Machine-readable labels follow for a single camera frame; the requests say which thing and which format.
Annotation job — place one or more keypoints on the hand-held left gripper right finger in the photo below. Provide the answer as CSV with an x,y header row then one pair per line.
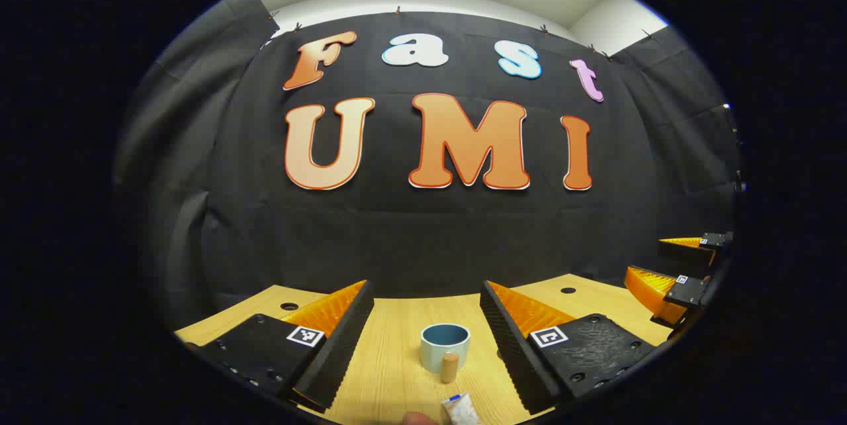
x,y
506,339

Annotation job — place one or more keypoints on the wooden desktop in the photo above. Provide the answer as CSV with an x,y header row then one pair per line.
x,y
397,372

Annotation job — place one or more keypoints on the white toothpaste tube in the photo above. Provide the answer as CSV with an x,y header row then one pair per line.
x,y
461,410

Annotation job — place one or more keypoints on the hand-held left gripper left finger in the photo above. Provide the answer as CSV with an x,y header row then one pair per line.
x,y
344,339

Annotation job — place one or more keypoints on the black backdrop cloth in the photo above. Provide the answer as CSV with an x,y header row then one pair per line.
x,y
397,233

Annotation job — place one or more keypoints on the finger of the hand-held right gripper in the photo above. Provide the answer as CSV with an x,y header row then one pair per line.
x,y
688,292
691,249

